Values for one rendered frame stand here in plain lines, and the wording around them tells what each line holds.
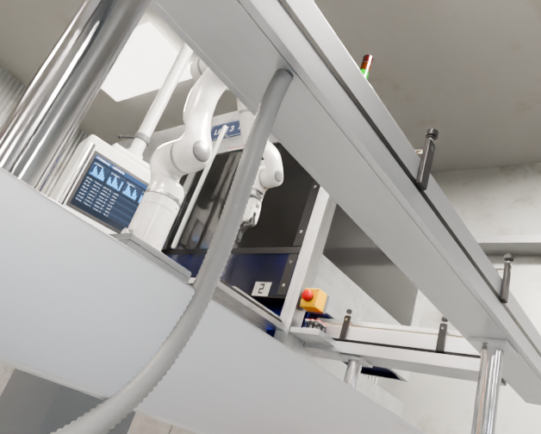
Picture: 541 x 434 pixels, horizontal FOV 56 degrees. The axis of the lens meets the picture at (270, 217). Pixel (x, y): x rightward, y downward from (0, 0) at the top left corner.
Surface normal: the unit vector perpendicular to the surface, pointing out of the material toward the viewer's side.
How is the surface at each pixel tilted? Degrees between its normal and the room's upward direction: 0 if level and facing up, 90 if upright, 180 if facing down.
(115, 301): 90
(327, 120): 180
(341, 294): 90
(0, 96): 90
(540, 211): 90
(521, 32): 180
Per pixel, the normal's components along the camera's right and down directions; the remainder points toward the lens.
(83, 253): 0.76, -0.05
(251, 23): -0.30, 0.86
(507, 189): -0.56, -0.51
